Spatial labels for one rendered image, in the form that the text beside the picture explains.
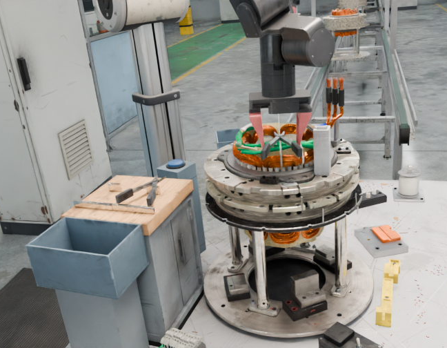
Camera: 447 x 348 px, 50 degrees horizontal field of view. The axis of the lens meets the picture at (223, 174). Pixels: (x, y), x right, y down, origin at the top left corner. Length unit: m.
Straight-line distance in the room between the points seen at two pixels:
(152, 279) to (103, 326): 0.12
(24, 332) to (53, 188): 1.04
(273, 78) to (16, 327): 2.04
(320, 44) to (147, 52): 0.66
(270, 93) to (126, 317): 0.47
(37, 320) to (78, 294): 1.68
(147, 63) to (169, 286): 0.61
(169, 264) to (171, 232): 0.06
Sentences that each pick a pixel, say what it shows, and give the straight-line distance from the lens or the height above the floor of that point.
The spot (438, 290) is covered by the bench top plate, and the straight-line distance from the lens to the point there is 1.17.
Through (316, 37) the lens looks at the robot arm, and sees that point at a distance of 0.74.
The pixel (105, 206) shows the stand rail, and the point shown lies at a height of 1.07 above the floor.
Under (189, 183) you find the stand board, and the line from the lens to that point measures 1.00.
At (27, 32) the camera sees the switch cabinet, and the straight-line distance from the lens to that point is 3.12.
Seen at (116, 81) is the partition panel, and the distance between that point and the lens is 5.02.
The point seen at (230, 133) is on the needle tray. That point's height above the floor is 1.05.
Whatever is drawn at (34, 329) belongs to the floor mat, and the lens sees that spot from 2.53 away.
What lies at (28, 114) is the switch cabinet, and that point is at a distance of 3.04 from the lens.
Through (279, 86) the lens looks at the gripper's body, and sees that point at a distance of 0.80.
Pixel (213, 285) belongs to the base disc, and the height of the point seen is 0.80.
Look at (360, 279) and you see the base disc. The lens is 1.14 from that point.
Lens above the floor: 1.45
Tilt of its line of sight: 22 degrees down
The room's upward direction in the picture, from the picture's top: 6 degrees counter-clockwise
